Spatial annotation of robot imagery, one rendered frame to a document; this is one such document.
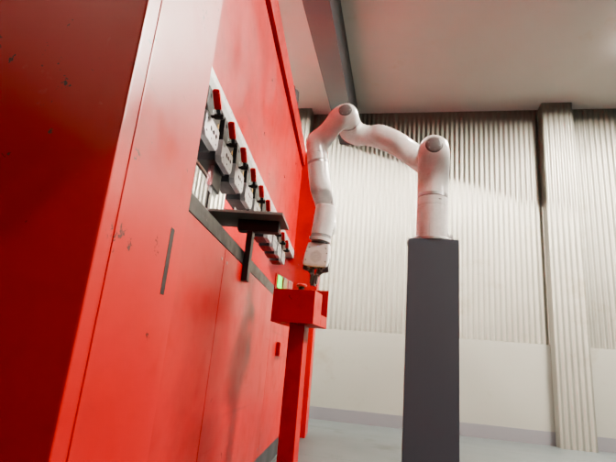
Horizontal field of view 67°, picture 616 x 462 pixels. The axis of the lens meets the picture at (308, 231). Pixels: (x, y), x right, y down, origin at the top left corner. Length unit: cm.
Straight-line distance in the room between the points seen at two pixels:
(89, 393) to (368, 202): 489
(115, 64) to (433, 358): 138
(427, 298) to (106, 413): 129
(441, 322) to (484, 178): 388
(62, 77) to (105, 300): 27
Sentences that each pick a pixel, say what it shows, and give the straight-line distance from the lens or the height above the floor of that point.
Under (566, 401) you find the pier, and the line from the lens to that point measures 507.
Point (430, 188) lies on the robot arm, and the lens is 187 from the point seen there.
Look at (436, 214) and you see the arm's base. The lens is 183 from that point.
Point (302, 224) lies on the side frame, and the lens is 390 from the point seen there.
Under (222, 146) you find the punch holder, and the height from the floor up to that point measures 123.
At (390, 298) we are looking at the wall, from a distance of 506.
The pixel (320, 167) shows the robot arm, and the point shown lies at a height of 131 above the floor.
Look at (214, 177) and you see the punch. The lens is 172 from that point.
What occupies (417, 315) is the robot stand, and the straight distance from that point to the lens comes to 171.
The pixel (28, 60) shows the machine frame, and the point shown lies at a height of 85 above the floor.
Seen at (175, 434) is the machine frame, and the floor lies 35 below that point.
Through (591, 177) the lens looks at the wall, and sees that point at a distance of 576.
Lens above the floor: 52
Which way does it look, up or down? 16 degrees up
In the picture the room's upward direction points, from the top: 5 degrees clockwise
